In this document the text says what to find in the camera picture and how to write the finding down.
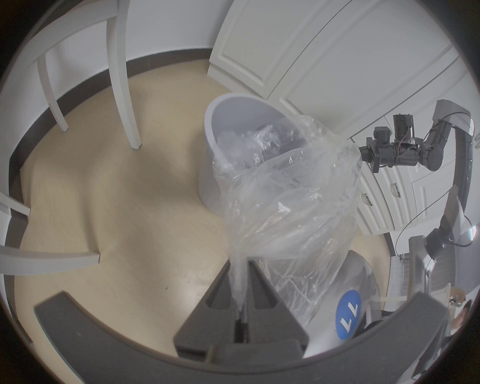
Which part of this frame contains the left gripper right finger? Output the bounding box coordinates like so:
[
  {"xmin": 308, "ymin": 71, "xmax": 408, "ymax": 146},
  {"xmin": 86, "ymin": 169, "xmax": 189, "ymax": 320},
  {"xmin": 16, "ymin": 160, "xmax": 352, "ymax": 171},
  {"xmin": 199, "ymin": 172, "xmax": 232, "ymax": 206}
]
[{"xmin": 245, "ymin": 259, "xmax": 310, "ymax": 359}]

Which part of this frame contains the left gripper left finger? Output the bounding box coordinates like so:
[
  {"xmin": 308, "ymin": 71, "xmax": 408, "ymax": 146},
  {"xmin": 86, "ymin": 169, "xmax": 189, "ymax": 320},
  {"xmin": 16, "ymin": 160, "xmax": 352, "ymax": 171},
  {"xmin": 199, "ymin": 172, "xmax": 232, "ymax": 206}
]
[{"xmin": 173, "ymin": 259, "xmax": 245, "ymax": 358}]

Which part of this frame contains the clear plastic bag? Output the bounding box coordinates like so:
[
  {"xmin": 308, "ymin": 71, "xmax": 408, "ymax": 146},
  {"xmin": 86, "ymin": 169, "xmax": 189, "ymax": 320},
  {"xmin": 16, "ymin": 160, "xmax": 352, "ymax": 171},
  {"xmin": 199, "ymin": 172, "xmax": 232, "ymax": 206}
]
[{"xmin": 212, "ymin": 115, "xmax": 363, "ymax": 328}]

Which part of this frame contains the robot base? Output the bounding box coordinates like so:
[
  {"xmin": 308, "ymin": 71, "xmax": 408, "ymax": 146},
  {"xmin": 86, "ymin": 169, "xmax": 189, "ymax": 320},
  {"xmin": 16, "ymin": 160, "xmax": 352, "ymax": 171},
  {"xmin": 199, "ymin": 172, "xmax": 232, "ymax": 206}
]
[{"xmin": 304, "ymin": 234, "xmax": 473, "ymax": 361}]

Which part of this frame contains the pale grey trash bin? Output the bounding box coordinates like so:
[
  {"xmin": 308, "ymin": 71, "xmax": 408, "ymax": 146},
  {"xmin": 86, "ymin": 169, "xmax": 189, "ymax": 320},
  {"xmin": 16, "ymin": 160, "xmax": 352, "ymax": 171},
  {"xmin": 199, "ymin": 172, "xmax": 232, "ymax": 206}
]
[{"xmin": 197, "ymin": 94, "xmax": 323, "ymax": 219}]

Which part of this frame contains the white wardrobe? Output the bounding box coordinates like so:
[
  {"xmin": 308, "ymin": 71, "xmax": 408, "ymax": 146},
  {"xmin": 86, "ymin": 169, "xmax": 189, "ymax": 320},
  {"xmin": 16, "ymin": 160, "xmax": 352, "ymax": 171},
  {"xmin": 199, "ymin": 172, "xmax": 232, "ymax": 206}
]
[{"xmin": 206, "ymin": 0, "xmax": 480, "ymax": 256}]

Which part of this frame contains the white chair with grey seat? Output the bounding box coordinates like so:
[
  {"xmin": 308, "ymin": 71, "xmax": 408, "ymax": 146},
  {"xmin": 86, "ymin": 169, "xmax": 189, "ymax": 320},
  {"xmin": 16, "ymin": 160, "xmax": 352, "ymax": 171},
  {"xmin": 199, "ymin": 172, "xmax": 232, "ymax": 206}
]
[{"xmin": 0, "ymin": 0, "xmax": 143, "ymax": 279}]

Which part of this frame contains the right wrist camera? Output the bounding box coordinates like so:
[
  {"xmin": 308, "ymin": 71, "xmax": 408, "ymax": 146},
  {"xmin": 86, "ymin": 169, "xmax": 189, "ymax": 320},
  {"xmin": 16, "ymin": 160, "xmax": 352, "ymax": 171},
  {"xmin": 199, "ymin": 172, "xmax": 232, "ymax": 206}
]
[{"xmin": 373, "ymin": 127, "xmax": 394, "ymax": 146}]

